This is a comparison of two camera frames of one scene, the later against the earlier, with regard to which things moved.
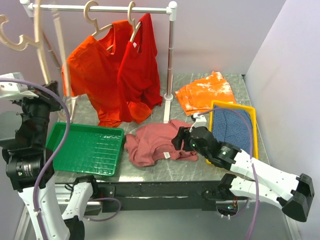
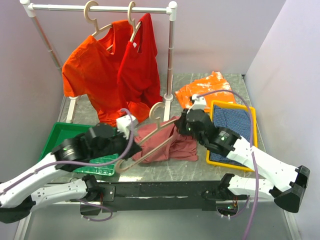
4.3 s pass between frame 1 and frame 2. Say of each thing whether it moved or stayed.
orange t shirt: stayed
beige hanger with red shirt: stayed
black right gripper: moved
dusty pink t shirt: stayed
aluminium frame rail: stayed
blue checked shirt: stayed
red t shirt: stayed
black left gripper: moved
